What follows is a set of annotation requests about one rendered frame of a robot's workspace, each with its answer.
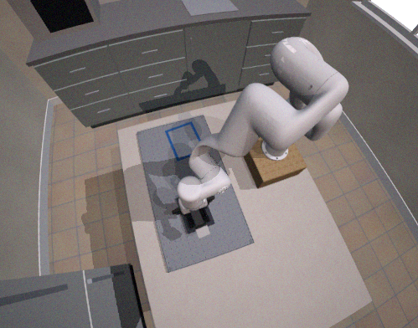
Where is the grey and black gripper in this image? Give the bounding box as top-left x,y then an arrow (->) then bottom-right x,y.
172,195 -> 215,217

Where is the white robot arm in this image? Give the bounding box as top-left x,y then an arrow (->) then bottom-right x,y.
177,37 -> 348,238

